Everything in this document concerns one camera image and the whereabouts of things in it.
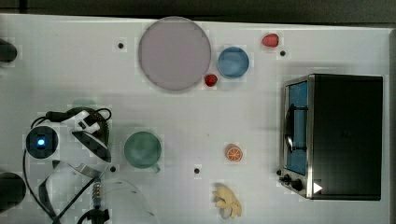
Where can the blue bowl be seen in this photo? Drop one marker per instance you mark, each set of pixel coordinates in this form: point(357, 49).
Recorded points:
point(233, 62)

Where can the large red plush strawberry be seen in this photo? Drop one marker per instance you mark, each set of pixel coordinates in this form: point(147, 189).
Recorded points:
point(270, 40)

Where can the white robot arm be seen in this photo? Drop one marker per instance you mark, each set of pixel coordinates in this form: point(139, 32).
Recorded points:
point(79, 189)

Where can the black cylinder post near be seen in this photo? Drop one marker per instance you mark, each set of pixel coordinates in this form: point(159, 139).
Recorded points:
point(12, 191)

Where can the small red plush strawberry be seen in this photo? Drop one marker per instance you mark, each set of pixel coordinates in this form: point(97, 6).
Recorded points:
point(210, 80)

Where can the black cylinder post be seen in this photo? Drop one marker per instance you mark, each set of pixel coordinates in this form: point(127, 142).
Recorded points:
point(12, 191)
point(8, 52)

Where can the lilac round plate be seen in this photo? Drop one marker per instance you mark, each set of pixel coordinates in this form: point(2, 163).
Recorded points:
point(174, 53)

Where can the black toaster oven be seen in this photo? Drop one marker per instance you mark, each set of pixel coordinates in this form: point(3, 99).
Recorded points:
point(332, 137)

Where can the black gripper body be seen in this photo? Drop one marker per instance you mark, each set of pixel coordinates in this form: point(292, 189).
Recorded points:
point(89, 141)

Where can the green metal mug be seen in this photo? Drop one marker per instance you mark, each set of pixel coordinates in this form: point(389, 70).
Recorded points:
point(143, 150)

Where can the black cylinder post far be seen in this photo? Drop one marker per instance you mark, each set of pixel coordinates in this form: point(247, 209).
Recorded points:
point(8, 52)

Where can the plush peeled banana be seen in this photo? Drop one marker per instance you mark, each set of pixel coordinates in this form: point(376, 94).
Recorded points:
point(227, 203)

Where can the plush orange half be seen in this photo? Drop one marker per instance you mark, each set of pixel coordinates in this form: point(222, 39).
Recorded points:
point(233, 153)

